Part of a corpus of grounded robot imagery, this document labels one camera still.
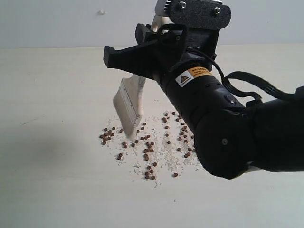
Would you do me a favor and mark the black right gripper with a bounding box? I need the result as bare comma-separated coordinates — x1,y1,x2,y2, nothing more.
103,23,218,83

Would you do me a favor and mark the white wide paint brush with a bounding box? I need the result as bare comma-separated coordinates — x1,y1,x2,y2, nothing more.
112,14,171,141

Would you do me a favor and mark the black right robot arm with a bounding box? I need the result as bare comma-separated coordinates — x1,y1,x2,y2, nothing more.
104,24,304,179

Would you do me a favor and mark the scattered brown pellets and rice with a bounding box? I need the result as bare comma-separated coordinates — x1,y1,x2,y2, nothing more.
98,108,201,188

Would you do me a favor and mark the small white wall bump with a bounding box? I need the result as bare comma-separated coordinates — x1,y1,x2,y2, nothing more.
97,9,106,15

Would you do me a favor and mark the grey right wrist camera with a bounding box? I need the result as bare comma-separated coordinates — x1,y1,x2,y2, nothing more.
154,0,231,30

